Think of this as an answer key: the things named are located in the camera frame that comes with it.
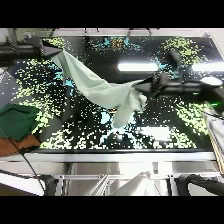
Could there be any dark green garment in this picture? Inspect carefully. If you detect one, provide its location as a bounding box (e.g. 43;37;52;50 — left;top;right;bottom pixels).
0;103;42;142

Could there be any pale green shirt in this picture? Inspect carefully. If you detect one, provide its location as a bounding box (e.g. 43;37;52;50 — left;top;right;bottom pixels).
49;49;150;130

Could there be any brown garment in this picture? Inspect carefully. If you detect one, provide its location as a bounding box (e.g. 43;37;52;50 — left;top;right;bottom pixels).
0;133;42;158

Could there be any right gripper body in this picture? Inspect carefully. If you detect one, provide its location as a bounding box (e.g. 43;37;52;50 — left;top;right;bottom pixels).
134;77;161;99

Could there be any silver frame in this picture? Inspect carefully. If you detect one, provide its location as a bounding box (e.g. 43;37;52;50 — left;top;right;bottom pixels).
0;151;224;197

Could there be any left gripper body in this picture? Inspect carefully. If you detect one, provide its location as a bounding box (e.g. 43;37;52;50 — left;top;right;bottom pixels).
39;41;65;62

